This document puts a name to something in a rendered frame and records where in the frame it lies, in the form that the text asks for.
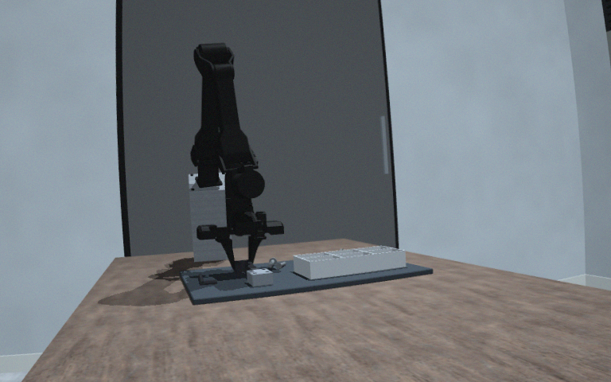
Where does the dark grey flat bar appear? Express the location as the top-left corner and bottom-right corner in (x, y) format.
(245, 265), (259, 277)

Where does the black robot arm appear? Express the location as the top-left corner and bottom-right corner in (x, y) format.
(190, 43), (267, 236)

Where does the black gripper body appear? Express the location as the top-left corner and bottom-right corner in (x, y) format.
(197, 198), (284, 240)

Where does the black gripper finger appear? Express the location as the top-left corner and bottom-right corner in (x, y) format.
(215, 238), (235, 270)
(248, 236), (267, 263)

